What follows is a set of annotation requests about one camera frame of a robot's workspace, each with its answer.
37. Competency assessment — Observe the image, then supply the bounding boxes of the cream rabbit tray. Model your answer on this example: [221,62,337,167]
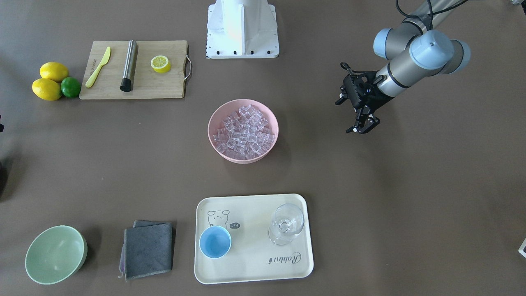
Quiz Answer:
[195,193,314,284]

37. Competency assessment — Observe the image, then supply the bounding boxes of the clear ice cubes pile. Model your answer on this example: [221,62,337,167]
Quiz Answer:
[213,104,275,160]

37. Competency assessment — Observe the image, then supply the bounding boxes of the half lemon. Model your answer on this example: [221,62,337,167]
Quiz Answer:
[150,55,171,73]

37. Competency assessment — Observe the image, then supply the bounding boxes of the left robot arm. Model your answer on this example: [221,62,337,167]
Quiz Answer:
[335,0,471,134]

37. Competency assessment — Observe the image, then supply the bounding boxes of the lower whole lemon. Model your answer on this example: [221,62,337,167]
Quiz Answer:
[32,78,62,101]

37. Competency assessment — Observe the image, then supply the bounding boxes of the steel muddler black tip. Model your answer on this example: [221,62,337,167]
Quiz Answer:
[120,40,138,92]

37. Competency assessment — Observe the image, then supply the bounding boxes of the green lime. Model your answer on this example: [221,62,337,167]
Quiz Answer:
[60,77,81,98]

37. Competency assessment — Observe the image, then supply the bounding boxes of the blue cup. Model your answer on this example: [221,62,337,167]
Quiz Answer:
[198,226,232,259]

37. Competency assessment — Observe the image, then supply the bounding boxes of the green bowl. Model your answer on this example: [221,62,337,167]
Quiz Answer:
[25,225,87,285]

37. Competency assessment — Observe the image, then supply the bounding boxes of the clear wine glass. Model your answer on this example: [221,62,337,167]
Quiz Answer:
[268,203,305,245]

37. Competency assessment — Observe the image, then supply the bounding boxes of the upper whole lemon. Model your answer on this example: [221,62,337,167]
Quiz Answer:
[39,62,69,83]

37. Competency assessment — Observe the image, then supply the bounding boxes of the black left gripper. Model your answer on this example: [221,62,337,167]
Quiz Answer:
[335,62,387,134]

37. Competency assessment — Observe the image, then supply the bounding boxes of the grey folded cloth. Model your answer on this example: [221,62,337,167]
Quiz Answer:
[120,220,173,281]

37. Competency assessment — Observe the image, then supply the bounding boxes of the yellow plastic knife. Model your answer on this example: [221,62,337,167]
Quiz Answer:
[85,46,111,88]

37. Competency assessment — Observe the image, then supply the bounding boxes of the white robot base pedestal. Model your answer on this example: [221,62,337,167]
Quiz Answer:
[205,0,280,59]

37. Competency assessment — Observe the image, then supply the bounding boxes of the pink bowl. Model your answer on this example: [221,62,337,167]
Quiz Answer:
[208,99,279,164]

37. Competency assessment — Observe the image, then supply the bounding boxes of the whole lemon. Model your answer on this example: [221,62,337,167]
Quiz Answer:
[39,62,69,83]
[32,78,62,101]

